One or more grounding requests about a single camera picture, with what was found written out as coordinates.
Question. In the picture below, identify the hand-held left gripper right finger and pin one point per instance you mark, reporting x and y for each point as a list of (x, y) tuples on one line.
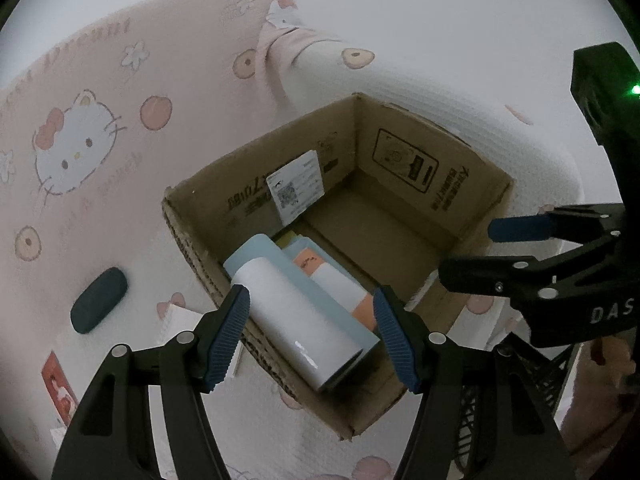
[(395, 345)]

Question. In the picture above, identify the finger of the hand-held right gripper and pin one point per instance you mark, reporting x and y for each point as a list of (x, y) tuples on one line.
[(480, 275), (520, 229)]

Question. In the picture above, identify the red printed packet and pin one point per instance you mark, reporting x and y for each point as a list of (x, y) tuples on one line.
[(59, 390)]

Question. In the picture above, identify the pink cat print cover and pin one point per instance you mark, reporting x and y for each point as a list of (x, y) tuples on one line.
[(175, 60)]

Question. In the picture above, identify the brown cardboard box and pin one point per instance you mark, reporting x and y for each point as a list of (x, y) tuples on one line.
[(390, 220)]

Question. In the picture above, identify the orange white tissue pack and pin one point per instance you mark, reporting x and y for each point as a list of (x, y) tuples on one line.
[(335, 280)]

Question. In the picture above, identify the person's right hand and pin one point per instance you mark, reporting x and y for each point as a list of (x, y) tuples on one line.
[(612, 355)]

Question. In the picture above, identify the light blue box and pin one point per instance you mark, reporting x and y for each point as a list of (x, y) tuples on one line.
[(260, 247)]

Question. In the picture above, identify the dark teal glasses case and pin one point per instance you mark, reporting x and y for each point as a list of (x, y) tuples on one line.
[(98, 301)]

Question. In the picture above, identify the white cylindrical roll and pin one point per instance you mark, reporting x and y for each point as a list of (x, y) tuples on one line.
[(295, 320)]

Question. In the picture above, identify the yellow coloured pencil box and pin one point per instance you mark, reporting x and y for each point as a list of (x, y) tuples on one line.
[(286, 239)]

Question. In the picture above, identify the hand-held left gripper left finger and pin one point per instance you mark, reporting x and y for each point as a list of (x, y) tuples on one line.
[(227, 340)]

